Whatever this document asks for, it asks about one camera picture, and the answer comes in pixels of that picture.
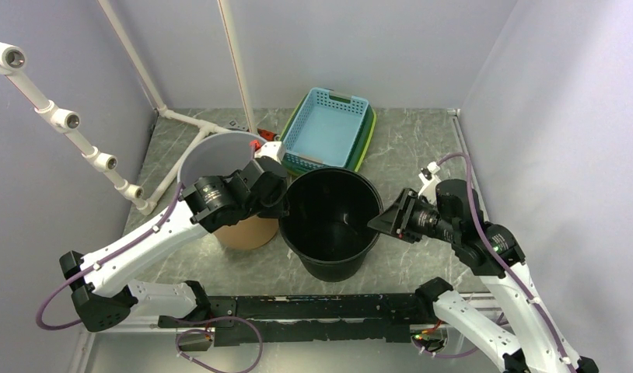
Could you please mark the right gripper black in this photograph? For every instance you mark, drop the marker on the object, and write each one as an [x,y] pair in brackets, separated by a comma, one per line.
[396,221]

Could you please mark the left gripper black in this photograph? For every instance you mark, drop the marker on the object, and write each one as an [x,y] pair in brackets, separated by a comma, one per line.
[281,207]

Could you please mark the grey plastic bucket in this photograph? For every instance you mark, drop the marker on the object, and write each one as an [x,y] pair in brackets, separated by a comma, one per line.
[217,155]

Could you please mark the black plastic bucket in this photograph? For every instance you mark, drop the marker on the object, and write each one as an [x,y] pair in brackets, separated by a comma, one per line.
[327,221]

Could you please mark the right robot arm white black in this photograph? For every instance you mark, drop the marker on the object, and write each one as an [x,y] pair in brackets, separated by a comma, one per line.
[533,343]

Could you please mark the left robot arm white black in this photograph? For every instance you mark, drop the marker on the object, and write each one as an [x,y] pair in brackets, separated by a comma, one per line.
[104,286]

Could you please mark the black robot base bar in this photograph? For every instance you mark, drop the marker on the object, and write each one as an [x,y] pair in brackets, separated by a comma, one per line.
[233,331]

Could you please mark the small red clip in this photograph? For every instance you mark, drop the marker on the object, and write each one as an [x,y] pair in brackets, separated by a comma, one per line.
[268,135]

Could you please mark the orange plastic bucket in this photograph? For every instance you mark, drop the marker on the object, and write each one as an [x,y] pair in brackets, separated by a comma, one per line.
[251,233]

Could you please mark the light blue plastic basket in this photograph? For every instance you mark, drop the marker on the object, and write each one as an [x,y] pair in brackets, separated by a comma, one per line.
[324,128]

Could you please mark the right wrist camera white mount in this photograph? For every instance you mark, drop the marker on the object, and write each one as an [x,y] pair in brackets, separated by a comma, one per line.
[430,180]

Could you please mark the aluminium rail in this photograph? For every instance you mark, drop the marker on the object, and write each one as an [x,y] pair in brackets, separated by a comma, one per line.
[397,308]

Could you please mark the white pvc pipe frame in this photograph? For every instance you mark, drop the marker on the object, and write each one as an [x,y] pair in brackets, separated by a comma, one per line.
[66,122]

